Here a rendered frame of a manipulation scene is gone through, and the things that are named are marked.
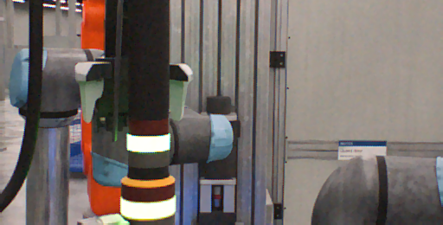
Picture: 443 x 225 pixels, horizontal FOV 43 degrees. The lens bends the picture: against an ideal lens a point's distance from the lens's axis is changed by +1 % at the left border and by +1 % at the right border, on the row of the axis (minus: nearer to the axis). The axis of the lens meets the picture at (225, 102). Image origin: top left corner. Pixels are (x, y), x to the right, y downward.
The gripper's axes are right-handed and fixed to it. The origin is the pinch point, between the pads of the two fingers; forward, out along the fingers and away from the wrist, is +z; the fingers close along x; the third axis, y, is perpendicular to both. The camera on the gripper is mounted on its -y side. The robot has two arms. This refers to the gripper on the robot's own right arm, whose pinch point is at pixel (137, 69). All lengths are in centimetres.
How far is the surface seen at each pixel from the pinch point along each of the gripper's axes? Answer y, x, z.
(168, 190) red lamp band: 9.2, -1.5, 9.5
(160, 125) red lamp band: 4.0, -0.9, 9.3
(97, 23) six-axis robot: -22, -7, -396
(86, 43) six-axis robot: -6, 1, -402
